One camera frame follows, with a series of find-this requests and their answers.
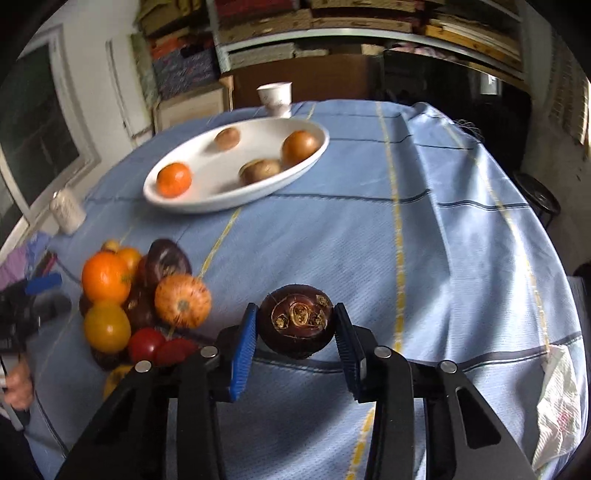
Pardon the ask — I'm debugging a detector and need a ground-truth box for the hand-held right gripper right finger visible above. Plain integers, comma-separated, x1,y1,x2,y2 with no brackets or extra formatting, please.
333,302,539,480

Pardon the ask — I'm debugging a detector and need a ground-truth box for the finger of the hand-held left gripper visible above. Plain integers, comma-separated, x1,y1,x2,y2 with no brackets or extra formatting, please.
25,272,63,296

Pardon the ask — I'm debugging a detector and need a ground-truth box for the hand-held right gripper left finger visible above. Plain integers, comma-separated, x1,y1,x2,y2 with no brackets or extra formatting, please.
54,302,259,480

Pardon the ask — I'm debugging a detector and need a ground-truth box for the dark brown water chestnut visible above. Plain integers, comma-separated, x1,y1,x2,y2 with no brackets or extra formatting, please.
257,284,337,360

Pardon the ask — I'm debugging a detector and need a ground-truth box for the wrinkled striped orange tangerine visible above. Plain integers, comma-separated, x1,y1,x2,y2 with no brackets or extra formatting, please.
154,274,213,329

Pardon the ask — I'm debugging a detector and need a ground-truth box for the white oval bowl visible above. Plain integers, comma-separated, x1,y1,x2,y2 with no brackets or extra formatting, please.
142,117,331,214

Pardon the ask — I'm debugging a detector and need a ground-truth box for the person's left hand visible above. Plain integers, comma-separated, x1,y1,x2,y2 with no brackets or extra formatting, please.
2,357,36,411

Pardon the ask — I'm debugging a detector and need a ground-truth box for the purple cloth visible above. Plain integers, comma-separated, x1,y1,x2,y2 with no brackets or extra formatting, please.
0,233,51,291

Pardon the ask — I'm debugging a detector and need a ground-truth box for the yellow orange round fruit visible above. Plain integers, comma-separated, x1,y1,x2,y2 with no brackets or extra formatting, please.
83,300,132,352

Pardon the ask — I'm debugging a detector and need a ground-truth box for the small orange fruit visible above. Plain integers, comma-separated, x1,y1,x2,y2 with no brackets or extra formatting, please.
117,247,143,278

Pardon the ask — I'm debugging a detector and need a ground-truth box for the blue striped tablecloth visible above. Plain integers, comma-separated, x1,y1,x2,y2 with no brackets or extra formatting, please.
21,99,583,480

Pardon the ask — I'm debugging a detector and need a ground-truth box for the white framed window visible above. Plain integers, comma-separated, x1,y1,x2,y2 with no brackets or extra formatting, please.
0,28,101,232

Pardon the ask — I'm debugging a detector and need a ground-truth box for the smooth orange tangerine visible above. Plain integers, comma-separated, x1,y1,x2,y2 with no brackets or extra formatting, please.
156,161,193,199

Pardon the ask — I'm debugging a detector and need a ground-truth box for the tan brown round fruit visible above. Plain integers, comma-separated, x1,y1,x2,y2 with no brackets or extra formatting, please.
238,158,282,184

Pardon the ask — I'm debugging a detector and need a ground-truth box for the golden brown round fruit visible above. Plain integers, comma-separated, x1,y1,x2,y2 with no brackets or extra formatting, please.
281,130,322,167

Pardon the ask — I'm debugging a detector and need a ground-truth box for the small brown round fruit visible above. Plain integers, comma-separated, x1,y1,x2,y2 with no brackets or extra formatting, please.
214,127,242,151

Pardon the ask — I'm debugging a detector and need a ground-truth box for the white crumpled plastic bag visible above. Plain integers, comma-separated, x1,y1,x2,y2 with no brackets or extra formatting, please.
531,344,583,469

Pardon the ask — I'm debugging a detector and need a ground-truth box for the beige framed panel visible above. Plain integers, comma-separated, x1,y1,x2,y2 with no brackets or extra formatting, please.
154,87,232,134

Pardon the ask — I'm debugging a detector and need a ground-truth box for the grey-green mottled board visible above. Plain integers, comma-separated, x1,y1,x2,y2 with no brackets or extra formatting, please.
131,32,158,108

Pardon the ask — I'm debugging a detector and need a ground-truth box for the black round stool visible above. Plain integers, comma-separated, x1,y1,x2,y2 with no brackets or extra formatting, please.
512,171,561,227

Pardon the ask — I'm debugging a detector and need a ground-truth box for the white printed paper cup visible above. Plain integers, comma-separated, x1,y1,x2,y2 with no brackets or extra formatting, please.
257,82,293,118

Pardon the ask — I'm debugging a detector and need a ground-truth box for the stack of blue patterned boxes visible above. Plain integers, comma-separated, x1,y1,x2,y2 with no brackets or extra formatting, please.
151,45,221,101

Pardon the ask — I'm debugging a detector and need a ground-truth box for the brown wooden cabinet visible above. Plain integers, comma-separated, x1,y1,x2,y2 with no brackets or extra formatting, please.
231,54,385,112

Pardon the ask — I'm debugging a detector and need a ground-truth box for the glossy black panel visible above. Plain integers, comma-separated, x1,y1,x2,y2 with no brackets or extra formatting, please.
382,48,533,162

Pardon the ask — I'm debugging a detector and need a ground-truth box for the pile of cardboard boxes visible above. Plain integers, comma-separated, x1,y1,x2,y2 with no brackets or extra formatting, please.
134,0,218,51

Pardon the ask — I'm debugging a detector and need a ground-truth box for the pink cloth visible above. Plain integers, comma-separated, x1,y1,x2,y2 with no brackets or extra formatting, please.
388,41,445,54

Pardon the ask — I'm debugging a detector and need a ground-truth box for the white metal shelf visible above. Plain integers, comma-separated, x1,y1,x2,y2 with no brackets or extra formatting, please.
208,0,527,80

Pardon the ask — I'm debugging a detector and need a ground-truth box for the stack of woven boxes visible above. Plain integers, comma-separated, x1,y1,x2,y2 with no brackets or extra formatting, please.
215,0,525,70

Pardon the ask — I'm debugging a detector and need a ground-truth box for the beige woven blind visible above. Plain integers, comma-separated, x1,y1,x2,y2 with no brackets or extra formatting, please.
549,44,591,145

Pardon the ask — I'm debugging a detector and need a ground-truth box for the white wall rail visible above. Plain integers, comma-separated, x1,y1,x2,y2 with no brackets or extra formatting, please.
105,39,136,139

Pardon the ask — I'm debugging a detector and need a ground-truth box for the thin wire mesh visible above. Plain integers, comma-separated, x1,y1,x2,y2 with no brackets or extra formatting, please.
455,119,484,140

